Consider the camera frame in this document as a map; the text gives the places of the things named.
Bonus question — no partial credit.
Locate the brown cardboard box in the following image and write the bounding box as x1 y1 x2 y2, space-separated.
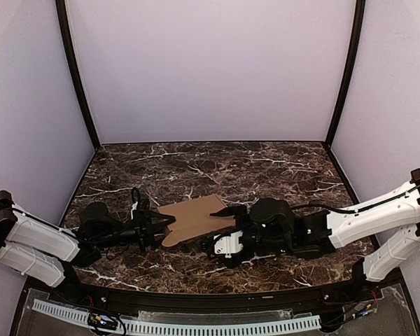
157 194 235 248

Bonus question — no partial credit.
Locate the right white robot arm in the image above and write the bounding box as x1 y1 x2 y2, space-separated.
202 169 420 304

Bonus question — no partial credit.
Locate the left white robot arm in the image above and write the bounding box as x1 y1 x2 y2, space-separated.
0 188 176 288

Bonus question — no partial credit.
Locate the small green circuit board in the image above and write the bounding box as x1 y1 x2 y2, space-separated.
87 313 118 330

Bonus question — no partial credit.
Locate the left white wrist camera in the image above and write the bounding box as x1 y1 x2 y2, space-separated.
130 187 151 220

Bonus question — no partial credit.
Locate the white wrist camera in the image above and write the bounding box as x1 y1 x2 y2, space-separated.
130 187 151 220
202 230 244 269

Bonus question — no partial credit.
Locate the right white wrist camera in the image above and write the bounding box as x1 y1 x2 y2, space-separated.
202 230 244 269

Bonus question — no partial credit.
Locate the black front table rail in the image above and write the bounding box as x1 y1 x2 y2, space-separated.
48 279 386 321

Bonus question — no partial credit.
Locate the white slotted cable duct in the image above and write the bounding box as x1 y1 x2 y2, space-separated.
31 299 321 335

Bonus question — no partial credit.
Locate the left black frame post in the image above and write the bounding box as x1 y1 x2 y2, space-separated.
55 0 101 151

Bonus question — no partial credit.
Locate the black frame post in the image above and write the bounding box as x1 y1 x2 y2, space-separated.
325 0 366 148
55 0 101 151

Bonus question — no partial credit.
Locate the right black frame post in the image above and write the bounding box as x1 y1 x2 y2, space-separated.
325 0 366 148

